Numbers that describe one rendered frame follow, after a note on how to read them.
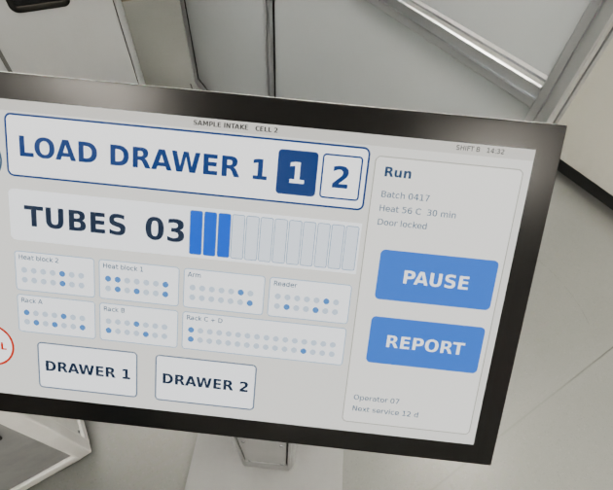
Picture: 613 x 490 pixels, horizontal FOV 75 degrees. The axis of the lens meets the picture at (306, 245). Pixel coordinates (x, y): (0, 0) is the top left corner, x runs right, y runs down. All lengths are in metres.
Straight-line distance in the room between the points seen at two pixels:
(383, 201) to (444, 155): 0.06
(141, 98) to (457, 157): 0.26
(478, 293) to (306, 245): 0.15
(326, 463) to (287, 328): 1.03
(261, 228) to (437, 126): 0.16
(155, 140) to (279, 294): 0.16
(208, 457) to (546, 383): 1.17
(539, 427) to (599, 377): 0.33
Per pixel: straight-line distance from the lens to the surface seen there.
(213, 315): 0.37
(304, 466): 1.35
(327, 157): 0.33
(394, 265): 0.35
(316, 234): 0.34
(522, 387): 1.67
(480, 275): 0.37
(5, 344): 0.47
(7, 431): 1.17
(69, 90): 0.39
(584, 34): 0.76
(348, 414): 0.40
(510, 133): 0.36
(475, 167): 0.35
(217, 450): 1.38
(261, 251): 0.34
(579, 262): 2.12
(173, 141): 0.35
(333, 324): 0.36
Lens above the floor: 1.38
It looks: 52 degrees down
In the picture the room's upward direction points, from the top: 4 degrees clockwise
